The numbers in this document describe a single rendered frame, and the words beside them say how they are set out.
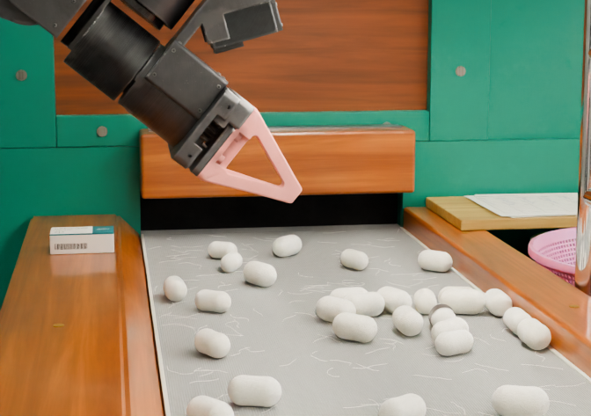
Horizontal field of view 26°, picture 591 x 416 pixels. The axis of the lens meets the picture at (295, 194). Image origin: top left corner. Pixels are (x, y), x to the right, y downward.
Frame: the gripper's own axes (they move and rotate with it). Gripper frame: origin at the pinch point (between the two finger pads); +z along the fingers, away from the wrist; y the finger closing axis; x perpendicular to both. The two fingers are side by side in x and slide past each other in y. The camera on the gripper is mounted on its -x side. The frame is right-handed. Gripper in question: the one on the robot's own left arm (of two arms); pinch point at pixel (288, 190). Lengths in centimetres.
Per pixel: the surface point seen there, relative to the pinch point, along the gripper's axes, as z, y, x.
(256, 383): 3.1, -17.0, 10.5
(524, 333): 20.2, -5.7, -2.7
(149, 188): -4.4, 38.7, 10.7
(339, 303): 9.8, 3.1, 4.9
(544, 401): 17.3, -21.9, -0.4
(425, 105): 15, 47, -15
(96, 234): -7.4, 22.9, 15.5
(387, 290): 13.3, 6.5, 1.8
